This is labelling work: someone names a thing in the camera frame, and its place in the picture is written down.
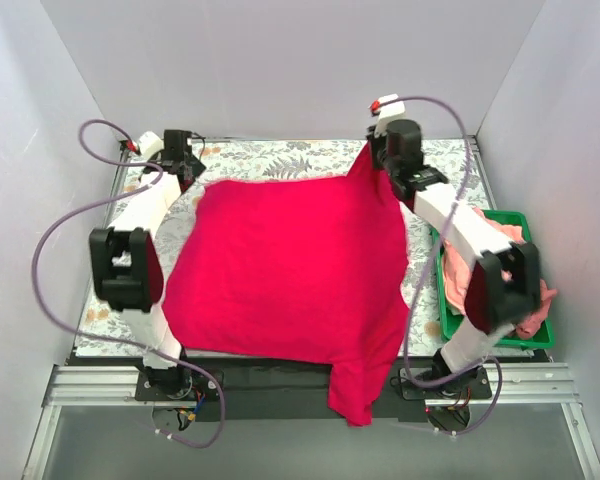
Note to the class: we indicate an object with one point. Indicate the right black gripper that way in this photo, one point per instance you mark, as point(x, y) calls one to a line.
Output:
point(376, 151)

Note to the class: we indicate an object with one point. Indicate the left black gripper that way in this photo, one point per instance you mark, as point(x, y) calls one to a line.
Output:
point(192, 163)

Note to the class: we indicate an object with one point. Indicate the magenta red t-shirt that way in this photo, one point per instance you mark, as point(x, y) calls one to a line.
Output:
point(306, 270)

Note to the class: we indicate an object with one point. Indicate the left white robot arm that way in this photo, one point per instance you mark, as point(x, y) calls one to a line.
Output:
point(126, 271)

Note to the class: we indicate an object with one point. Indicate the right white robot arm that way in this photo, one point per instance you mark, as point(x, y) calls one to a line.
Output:
point(504, 276)

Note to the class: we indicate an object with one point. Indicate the salmon pink t-shirt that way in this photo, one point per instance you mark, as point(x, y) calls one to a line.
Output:
point(455, 272)

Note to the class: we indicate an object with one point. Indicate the dusty rose t-shirt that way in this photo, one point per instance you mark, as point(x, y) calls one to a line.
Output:
point(531, 324)

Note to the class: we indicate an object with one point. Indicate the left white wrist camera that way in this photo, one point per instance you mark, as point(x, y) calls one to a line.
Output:
point(147, 145)

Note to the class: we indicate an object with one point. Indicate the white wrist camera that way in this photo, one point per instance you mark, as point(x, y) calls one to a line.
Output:
point(147, 145)
point(385, 110)

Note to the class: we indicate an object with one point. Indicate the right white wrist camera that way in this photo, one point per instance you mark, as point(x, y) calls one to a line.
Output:
point(385, 110)

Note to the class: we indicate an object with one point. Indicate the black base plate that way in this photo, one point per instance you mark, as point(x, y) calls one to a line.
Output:
point(259, 389)

